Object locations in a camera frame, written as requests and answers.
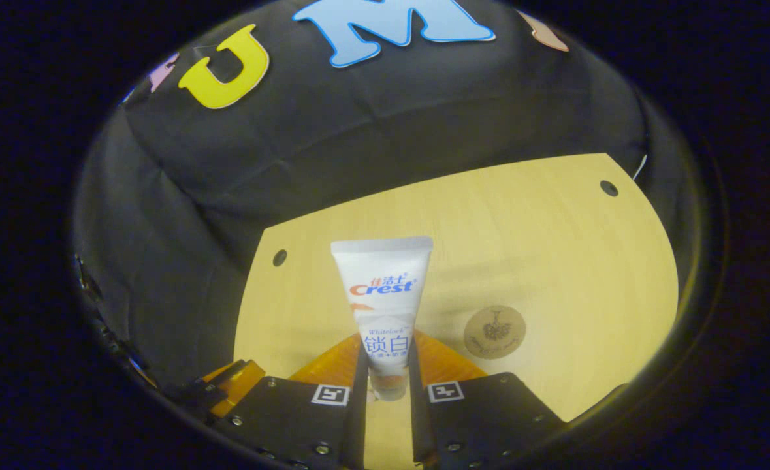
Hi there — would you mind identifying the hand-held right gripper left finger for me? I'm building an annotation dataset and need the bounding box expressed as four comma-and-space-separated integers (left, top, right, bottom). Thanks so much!
212, 333, 369, 470

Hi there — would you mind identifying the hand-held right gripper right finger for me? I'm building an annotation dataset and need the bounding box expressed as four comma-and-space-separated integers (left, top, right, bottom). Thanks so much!
408, 330, 568, 468

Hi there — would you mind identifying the round cork coaster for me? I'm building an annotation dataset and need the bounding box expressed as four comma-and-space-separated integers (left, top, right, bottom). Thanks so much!
463, 305, 527, 359

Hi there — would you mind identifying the white toothpaste tube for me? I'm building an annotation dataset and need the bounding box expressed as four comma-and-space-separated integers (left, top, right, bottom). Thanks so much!
330, 236, 434, 401

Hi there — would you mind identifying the wooden desktop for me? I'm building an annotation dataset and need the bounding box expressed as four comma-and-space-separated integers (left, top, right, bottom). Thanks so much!
233, 153, 681, 470

